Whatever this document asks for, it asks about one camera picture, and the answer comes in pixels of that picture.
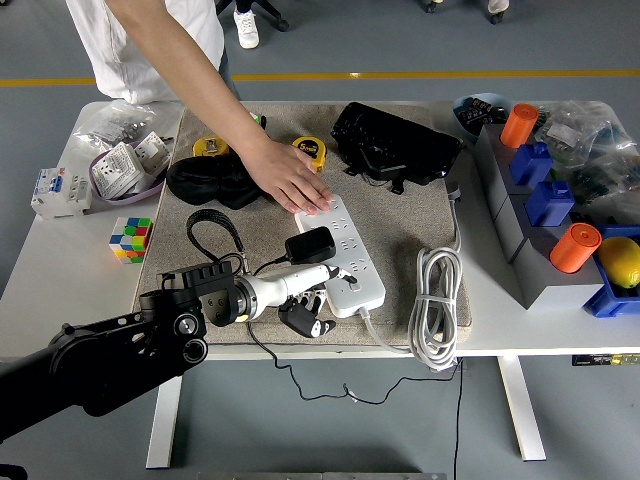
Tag blue block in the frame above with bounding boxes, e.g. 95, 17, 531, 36
508, 141, 555, 188
524, 180, 576, 228

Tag black plug adapter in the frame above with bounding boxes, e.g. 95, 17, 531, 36
284, 225, 337, 265

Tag grey-white power strip cable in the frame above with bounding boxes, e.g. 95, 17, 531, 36
359, 183, 465, 374

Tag person's hand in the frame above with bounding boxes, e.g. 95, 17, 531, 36
238, 137, 335, 216

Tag black cloth pouch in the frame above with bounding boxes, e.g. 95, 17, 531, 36
165, 155, 264, 211

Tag white sneaker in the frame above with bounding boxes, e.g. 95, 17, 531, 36
232, 10, 261, 50

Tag glossy black plastic tray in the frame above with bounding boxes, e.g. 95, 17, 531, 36
330, 101, 464, 194

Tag orange cylinder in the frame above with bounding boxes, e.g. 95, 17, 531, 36
499, 102, 540, 150
549, 222, 603, 274

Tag white wall socket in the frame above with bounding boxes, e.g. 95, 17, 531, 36
133, 130, 174, 176
94, 142, 146, 199

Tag purple basket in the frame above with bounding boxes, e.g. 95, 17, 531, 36
88, 142, 169, 208

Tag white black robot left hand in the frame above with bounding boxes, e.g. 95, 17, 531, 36
247, 263, 360, 340

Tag yellow tape measure metal clip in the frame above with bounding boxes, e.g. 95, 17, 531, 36
192, 134, 231, 159

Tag clear bag of screws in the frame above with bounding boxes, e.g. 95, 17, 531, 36
72, 99, 185, 151

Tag yellow lemon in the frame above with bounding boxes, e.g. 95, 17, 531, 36
596, 236, 640, 290

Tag black office chair base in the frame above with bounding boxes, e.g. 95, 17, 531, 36
213, 0, 290, 32

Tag black label strip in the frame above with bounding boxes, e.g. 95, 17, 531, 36
571, 353, 640, 367

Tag clear bags of parts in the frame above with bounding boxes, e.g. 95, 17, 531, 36
532, 99, 640, 229

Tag grey stepped box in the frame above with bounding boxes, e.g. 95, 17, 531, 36
473, 123, 606, 312

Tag thin black plug cord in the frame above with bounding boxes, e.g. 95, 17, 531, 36
246, 254, 460, 404

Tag yellow tape measure black label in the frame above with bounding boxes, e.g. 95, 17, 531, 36
292, 135, 327, 173

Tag grey-brown mat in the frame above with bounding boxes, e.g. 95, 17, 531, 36
129, 102, 472, 347

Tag white circuit breaker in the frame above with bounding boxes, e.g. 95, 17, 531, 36
30, 166, 94, 220

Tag black hanging cable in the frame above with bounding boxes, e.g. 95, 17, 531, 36
452, 357, 465, 480

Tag blue storage bin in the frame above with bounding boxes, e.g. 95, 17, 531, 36
582, 223, 640, 319

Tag person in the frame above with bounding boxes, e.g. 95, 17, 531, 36
67, 0, 241, 105

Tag light blue bowl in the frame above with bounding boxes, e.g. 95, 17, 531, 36
451, 91, 515, 144

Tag white table leg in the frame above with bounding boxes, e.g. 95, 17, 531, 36
496, 355, 547, 463
145, 369, 185, 470

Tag white power strip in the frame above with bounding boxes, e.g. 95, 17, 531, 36
294, 194, 387, 319

